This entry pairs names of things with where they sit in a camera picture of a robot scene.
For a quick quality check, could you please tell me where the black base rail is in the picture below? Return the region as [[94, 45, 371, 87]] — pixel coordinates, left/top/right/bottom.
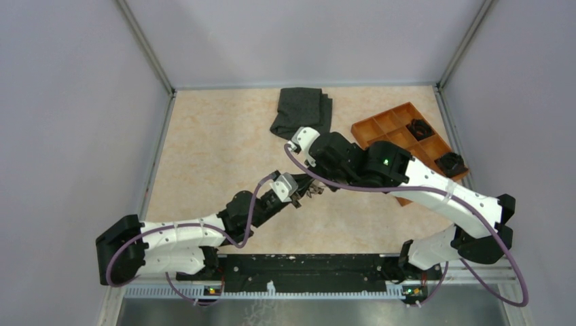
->
[[190, 253, 442, 294]]

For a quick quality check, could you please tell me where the metal key holder plate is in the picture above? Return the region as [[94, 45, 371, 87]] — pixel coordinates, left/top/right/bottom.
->
[[295, 175, 325, 198]]

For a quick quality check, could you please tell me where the dark grey folded cloth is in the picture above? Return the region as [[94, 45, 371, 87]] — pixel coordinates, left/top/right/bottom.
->
[[270, 87, 333, 140]]

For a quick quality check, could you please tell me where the black rolled strap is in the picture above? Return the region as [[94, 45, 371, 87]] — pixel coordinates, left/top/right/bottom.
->
[[434, 151, 468, 178]]

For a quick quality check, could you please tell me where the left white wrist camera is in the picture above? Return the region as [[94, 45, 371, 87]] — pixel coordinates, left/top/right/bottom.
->
[[271, 173, 298, 202]]

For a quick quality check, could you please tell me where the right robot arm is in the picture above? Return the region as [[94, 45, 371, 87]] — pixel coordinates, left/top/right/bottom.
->
[[293, 128, 516, 280]]

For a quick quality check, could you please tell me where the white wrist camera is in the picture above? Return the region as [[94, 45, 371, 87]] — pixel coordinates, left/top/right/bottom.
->
[[271, 173, 298, 202], [287, 127, 321, 167]]

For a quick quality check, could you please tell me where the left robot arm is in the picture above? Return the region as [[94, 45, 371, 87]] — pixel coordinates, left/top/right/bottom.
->
[[95, 189, 302, 287]]

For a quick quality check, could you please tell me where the black rolled belt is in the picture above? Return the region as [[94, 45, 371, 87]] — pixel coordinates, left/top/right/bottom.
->
[[406, 119, 435, 141]]

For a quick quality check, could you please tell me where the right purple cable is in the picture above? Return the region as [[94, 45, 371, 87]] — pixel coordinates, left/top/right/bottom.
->
[[283, 143, 530, 308]]

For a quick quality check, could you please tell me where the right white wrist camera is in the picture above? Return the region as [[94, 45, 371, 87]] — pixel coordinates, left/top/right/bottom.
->
[[287, 127, 321, 167]]

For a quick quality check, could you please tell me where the orange compartment tray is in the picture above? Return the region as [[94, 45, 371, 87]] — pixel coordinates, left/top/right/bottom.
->
[[350, 103, 469, 182]]

